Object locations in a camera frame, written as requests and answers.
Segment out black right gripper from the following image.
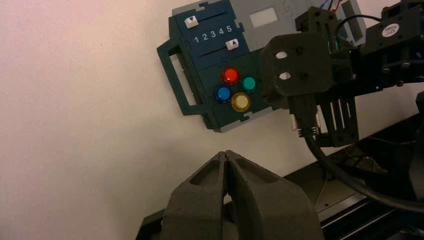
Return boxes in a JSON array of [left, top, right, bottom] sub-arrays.
[[331, 0, 424, 98]]

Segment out thick black camera cable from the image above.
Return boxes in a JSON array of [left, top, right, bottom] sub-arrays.
[[288, 94, 424, 215]]

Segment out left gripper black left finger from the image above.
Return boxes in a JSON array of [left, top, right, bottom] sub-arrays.
[[160, 151, 230, 240]]

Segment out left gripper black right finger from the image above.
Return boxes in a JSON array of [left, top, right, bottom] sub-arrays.
[[225, 149, 325, 240]]

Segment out yellow push button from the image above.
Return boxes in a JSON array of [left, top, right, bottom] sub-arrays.
[[230, 92, 252, 113]]

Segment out blue push button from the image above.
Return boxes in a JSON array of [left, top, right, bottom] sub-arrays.
[[214, 85, 233, 104]]

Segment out teal push button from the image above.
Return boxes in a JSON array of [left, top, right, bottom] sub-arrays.
[[240, 76, 257, 93]]

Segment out grey and teal task box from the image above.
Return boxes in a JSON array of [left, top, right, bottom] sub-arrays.
[[156, 0, 369, 134]]

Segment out red push button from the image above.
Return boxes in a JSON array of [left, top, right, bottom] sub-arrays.
[[220, 66, 241, 86]]

